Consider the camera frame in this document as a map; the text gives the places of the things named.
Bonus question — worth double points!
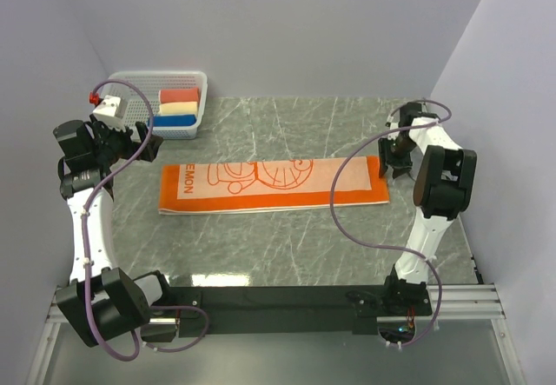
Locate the blue rolled towel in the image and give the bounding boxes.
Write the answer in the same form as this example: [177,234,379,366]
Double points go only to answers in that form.
[149,114,197,128]

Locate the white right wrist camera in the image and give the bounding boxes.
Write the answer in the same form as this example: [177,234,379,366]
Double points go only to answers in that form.
[386,115,399,129]

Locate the white plastic basket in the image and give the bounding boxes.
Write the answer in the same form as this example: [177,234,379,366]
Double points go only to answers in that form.
[102,70,208,140]

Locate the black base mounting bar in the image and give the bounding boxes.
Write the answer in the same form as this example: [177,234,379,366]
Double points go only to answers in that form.
[154,284,435,337]

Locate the orange cartoon towel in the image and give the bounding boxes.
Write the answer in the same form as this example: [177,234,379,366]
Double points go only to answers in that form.
[158,156,389,215]

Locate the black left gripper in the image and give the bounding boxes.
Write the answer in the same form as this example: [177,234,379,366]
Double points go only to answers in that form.
[90,113,162,166]

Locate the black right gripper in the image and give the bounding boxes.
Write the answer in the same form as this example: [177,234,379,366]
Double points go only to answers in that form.
[377,136,416,179]

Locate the red rolled towel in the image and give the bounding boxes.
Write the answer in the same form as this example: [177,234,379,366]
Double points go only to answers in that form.
[159,87,201,103]

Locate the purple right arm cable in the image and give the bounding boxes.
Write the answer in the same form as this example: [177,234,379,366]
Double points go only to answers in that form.
[328,97,453,349]

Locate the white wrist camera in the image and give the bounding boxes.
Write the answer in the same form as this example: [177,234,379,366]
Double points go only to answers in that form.
[386,115,399,129]
[92,96,128,131]

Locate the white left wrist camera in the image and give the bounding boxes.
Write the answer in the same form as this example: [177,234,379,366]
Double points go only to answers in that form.
[92,96,128,131]

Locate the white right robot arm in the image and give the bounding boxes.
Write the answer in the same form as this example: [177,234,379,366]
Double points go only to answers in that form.
[379,102,477,315]

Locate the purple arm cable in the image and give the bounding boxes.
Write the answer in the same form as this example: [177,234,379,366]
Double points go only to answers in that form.
[82,78,209,362]
[328,97,453,349]

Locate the cream rolled towel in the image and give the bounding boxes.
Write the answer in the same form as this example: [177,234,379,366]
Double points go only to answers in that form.
[159,101,199,116]

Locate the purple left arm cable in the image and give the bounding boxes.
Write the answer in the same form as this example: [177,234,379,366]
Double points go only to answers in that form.
[82,78,209,362]

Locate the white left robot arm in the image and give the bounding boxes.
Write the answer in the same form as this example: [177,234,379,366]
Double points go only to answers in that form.
[53,118,175,347]

